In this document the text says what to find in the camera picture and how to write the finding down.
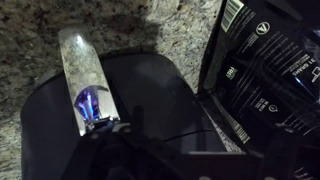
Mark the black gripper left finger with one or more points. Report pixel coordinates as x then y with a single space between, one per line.
138 116

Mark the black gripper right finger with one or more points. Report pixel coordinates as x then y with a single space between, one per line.
276 153

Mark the black air fryer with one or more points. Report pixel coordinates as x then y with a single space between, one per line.
156 93

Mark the black printed powder bag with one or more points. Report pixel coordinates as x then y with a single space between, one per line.
266 66

